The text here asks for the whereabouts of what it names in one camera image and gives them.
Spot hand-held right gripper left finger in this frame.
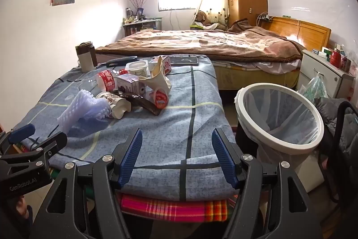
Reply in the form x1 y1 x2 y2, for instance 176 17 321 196
31 128 143 239

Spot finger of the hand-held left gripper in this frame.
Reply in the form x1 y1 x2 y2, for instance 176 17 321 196
17 131 68 171
0 124 36 157

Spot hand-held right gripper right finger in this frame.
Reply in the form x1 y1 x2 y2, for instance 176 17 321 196
212 128 322 239

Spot white foam fruit net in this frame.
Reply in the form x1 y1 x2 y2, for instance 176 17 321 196
57 89 113 133

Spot crushed paper cup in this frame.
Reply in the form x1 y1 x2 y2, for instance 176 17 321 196
96 91 132 119

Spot brown wrapper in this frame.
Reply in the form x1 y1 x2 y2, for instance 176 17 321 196
120 92 163 116

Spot white round bin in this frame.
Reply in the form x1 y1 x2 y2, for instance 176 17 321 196
234 83 325 172

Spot red jelly cup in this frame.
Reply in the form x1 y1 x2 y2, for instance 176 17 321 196
145 88 169 110

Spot purple packet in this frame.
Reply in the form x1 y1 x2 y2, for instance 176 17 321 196
114 74 146 96

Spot clear bottle red label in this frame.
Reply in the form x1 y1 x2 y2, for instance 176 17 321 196
81 69 127 92

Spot beige paper bag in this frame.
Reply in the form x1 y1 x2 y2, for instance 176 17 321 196
138 56 173 96

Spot white plastic tub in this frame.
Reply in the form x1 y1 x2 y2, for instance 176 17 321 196
125 60 149 79

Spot person's left hand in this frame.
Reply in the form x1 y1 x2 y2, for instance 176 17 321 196
15 196 29 218

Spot bed mattress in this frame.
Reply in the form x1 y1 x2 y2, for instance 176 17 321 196
96 46 302 90

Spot brown white thermos cup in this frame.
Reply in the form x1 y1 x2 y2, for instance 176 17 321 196
75 41 98 73

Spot dark blue case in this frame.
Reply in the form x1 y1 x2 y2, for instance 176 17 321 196
106 56 138 66

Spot black smartphone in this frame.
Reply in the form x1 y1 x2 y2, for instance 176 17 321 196
169 55 199 66

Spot green plastic bag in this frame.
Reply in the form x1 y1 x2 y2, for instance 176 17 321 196
297 73 330 104

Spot bed with brown blanket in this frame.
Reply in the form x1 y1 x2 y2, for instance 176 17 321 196
94 18 308 64

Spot grey jacket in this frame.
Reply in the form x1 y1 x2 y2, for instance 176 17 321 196
314 97 358 157

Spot white nightstand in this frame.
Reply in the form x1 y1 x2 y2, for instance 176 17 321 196
300 49 356 101

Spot cluttered desk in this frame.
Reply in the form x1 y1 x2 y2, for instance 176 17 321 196
122 17 163 38

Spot brown teddy bear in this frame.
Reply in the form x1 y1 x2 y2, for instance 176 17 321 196
192 11 225 31

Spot wooden headboard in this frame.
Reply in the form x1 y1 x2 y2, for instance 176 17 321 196
262 16 332 51

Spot red can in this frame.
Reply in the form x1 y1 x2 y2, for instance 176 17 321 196
330 50 341 68

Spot black chair frame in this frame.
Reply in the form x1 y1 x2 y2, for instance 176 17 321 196
315 100 358 202

